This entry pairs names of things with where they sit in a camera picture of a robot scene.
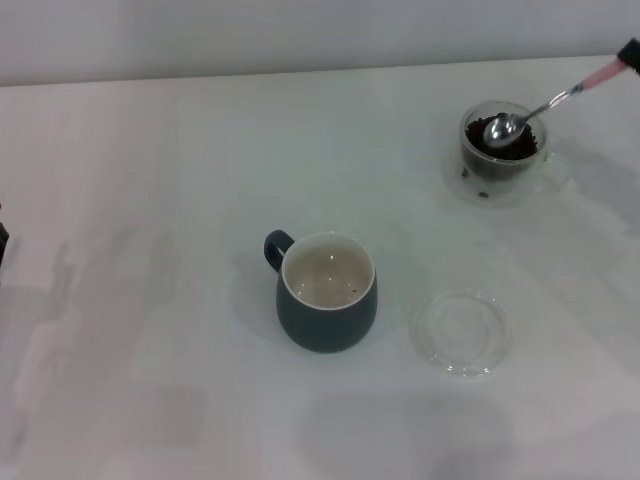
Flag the dark green ceramic mug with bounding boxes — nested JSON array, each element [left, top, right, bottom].
[[263, 229, 380, 355]]

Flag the pink-handled metal spoon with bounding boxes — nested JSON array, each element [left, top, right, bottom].
[[481, 58, 625, 150]]

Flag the clear glass saucer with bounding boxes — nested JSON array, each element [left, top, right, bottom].
[[411, 288, 512, 379]]

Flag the double-walled glass cup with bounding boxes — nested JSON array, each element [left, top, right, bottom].
[[443, 99, 572, 207]]

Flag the brown coffee beans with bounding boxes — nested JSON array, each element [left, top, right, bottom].
[[463, 113, 541, 180]]

